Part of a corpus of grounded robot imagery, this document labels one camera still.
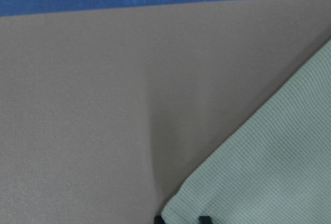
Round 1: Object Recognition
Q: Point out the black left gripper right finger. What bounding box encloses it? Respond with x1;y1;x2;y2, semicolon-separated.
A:
198;216;212;224

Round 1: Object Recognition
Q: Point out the green long-sleeve shirt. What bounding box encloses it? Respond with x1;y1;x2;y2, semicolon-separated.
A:
161;43;330;223

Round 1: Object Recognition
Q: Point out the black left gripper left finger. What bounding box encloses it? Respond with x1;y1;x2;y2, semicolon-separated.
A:
154;216;164;224

